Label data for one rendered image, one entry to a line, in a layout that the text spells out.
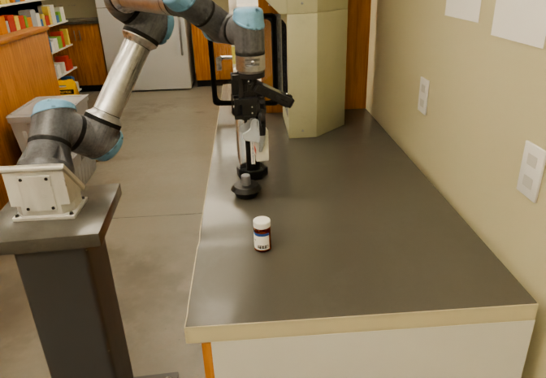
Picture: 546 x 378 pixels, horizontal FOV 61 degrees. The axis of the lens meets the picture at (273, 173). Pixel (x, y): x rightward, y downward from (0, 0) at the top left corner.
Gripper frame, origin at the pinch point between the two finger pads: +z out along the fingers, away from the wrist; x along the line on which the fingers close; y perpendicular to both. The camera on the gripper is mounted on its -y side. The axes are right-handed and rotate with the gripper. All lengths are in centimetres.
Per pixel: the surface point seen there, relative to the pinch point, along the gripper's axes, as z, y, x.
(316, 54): -13, -30, -51
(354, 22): -20, -57, -85
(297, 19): -26, -23, -52
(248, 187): 15.0, 3.6, -4.4
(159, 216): 116, 45, -175
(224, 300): 17.9, 15.3, 40.5
